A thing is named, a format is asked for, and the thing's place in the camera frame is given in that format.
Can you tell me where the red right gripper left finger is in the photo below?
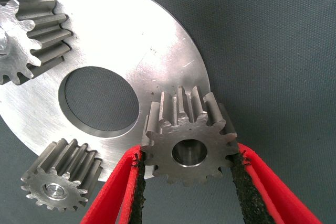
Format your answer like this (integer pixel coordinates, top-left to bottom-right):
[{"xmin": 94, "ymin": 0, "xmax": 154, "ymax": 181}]
[{"xmin": 80, "ymin": 144, "xmax": 146, "ymax": 224}]

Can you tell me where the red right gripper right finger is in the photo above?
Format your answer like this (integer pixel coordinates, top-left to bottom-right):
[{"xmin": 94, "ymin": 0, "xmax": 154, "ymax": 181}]
[{"xmin": 227, "ymin": 142, "xmax": 323, "ymax": 224}]

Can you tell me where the small steel planetary gear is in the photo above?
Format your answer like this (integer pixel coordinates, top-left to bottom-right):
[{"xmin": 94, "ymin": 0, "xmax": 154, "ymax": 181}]
[
  {"xmin": 20, "ymin": 138, "xmax": 103, "ymax": 213},
  {"xmin": 141, "ymin": 84, "xmax": 238, "ymax": 187},
  {"xmin": 0, "ymin": 0, "xmax": 74, "ymax": 86}
]

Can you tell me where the round metal carrier plate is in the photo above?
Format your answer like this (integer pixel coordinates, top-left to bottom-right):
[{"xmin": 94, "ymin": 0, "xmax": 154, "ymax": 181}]
[{"xmin": 0, "ymin": 0, "xmax": 211, "ymax": 183}]

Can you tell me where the dark grey table cloth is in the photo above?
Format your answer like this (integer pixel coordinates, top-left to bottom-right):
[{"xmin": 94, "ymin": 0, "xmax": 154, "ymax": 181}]
[{"xmin": 0, "ymin": 0, "xmax": 336, "ymax": 224}]

